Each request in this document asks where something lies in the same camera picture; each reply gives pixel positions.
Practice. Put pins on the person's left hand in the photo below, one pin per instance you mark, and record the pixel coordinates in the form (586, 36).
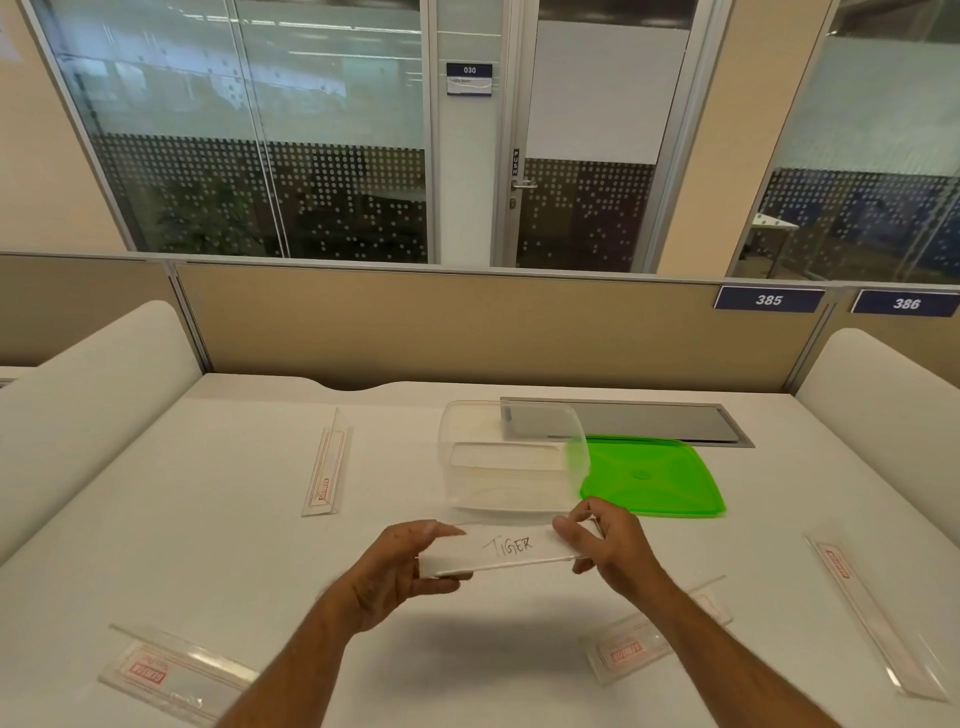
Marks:
(375, 577)

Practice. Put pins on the person's left forearm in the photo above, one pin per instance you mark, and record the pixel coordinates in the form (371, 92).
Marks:
(300, 667)

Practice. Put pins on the person's left thumb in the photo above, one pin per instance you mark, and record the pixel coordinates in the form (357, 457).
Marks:
(429, 532)

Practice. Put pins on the black vertical door sticker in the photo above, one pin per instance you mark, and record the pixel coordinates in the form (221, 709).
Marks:
(516, 162)

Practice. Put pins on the clear plastic food container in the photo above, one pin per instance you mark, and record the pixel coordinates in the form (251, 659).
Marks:
(510, 469)

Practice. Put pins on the white handwritten name card holder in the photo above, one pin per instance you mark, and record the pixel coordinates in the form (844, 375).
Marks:
(510, 549)

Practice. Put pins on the white background table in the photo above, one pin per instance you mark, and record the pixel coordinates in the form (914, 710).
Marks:
(772, 223)

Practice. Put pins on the person's right forearm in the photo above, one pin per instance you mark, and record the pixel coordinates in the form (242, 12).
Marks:
(720, 660)

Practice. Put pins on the blue and white room sign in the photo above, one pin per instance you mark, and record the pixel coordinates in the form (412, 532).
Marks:
(469, 79)

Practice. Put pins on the white curved side divider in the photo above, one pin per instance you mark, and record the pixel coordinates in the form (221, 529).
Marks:
(90, 420)
(892, 420)

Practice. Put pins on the person's right thumb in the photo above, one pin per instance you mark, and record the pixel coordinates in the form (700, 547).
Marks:
(574, 534)

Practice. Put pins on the person's right hand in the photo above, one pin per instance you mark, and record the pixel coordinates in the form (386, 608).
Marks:
(622, 551)

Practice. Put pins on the clear acrylic sign holder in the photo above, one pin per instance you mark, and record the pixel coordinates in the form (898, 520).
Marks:
(877, 611)
(169, 671)
(327, 472)
(626, 649)

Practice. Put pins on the beige desk partition panel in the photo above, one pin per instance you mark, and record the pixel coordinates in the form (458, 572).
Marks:
(487, 330)
(907, 337)
(82, 307)

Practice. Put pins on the green plastic container lid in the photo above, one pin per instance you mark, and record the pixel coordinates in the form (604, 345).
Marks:
(660, 480)

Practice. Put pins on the frosted glass door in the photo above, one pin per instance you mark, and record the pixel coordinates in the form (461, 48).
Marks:
(600, 135)

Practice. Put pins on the blue desk number plate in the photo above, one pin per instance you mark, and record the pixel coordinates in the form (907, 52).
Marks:
(906, 303)
(769, 299)

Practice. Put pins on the dotted glass partition wall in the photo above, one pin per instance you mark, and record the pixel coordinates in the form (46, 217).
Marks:
(240, 135)
(877, 150)

